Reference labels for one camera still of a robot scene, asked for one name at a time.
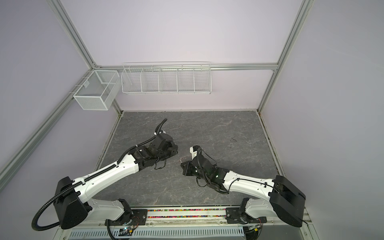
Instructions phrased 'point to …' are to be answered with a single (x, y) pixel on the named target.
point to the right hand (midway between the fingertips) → (180, 166)
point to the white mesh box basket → (100, 91)
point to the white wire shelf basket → (167, 78)
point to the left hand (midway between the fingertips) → (177, 149)
